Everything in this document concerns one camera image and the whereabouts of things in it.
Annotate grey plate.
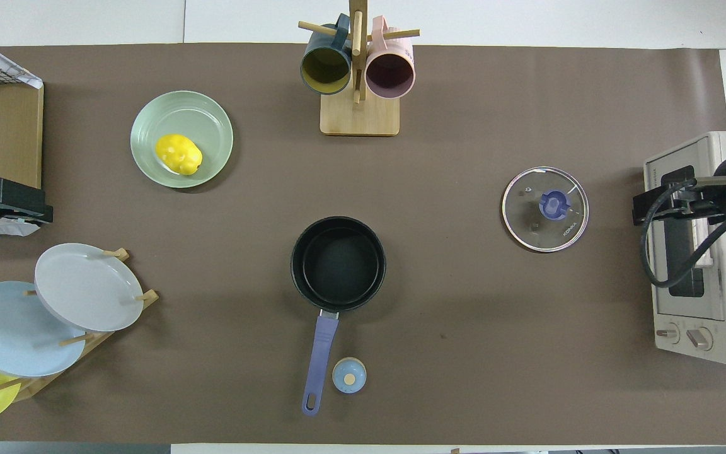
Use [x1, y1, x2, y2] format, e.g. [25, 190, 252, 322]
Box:
[34, 243, 145, 333]

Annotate pink mug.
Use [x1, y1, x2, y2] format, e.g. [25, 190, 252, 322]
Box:
[365, 16, 416, 100]

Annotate beige toaster oven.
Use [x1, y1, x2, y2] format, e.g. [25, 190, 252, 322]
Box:
[643, 131, 726, 366]

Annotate wooden mug tree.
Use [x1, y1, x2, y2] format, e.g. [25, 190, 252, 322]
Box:
[298, 0, 421, 137]

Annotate dark teal mug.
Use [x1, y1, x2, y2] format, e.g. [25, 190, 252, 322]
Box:
[300, 14, 354, 96]

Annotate wooden plate rack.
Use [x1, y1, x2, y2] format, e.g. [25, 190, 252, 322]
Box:
[0, 248, 159, 403]

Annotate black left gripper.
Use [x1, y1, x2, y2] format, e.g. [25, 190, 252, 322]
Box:
[0, 178, 54, 229]

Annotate brown table mat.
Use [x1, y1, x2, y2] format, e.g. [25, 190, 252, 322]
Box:
[0, 43, 726, 445]

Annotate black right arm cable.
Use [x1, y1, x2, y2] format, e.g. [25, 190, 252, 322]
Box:
[639, 178, 726, 289]

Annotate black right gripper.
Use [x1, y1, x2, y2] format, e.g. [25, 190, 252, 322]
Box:
[633, 165, 726, 226]

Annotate light blue plate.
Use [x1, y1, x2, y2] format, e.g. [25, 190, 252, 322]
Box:
[0, 281, 86, 378]

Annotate yellow potato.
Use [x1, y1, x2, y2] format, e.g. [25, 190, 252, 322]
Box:
[154, 133, 204, 176]

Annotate wooden shelf with wire sides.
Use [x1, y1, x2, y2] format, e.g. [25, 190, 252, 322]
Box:
[0, 47, 44, 190]

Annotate black pot purple handle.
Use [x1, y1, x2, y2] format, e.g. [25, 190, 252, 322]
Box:
[290, 216, 387, 417]

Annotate glass lid purple knob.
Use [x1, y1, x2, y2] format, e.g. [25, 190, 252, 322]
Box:
[501, 166, 590, 253]

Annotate pale green plate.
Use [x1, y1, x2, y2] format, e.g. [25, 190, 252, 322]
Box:
[130, 90, 234, 189]

